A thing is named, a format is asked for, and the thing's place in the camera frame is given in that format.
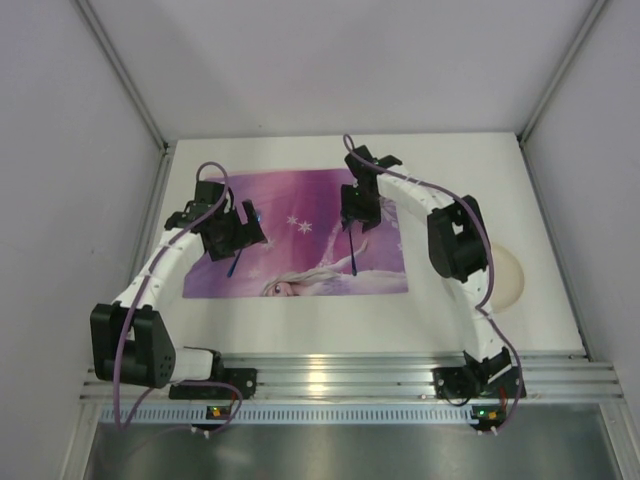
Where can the aluminium frame post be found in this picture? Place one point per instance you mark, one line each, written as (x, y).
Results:
(577, 43)
(98, 32)

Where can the aluminium mounting rail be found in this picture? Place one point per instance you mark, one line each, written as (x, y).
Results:
(548, 378)

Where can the perforated cable duct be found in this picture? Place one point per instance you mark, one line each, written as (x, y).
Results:
(274, 414)

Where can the small beige cup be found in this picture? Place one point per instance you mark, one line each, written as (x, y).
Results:
(386, 204)

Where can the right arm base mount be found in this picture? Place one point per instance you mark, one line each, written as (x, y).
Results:
(458, 384)

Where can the blue metal fork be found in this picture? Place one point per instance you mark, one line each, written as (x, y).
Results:
(235, 262)

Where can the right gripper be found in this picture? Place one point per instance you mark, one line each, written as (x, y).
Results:
(356, 220)

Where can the purple printed placemat cloth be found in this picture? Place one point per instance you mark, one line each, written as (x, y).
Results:
(306, 252)

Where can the right aluminium frame post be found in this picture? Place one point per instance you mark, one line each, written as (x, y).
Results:
(577, 43)

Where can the cream round plate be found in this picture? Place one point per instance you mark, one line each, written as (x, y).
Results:
(509, 279)

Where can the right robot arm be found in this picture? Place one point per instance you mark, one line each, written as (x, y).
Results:
(457, 242)

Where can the left aluminium frame post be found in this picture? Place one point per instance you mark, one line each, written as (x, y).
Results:
(98, 32)

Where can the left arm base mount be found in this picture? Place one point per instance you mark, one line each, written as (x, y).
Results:
(235, 383)

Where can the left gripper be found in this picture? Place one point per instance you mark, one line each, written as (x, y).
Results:
(239, 242)

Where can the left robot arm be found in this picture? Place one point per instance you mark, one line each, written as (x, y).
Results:
(132, 341)

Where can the blue metal spoon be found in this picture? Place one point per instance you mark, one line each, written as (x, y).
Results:
(354, 269)

